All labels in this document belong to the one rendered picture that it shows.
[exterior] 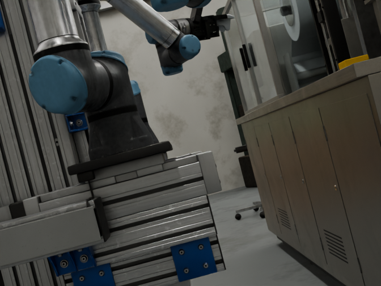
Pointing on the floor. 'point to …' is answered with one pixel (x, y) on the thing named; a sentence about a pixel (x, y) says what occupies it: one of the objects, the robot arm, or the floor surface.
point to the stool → (253, 202)
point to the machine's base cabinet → (325, 178)
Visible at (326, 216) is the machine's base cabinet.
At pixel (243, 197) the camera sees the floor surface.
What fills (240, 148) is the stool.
